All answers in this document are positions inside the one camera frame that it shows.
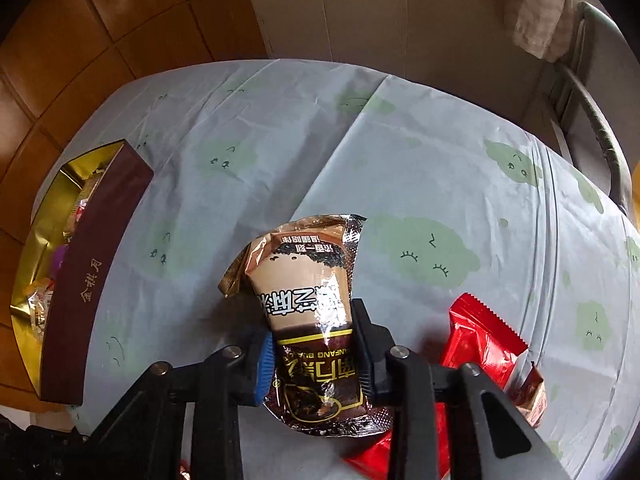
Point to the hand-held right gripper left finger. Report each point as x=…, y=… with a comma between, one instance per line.
x=265, y=370

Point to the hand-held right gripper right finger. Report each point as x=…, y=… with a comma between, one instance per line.
x=362, y=360

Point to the brown sesame snack packet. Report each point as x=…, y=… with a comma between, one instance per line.
x=305, y=290

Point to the red and brown snack packet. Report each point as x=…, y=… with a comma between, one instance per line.
x=475, y=340

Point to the maroon gift box gold interior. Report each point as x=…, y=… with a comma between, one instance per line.
x=95, y=270

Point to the pale green-spotted tablecloth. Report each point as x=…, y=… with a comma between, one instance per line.
x=400, y=160

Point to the grey metal chair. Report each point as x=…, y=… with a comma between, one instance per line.
x=595, y=110

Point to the beige striped cloth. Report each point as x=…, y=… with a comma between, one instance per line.
x=537, y=5

